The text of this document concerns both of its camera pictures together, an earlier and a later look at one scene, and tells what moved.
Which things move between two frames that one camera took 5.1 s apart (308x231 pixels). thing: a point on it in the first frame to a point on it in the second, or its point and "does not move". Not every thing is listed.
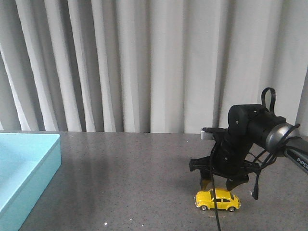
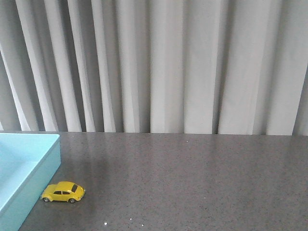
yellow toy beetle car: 224,200 to 65,191
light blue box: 28,163 does not move
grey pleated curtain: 148,66 does not move
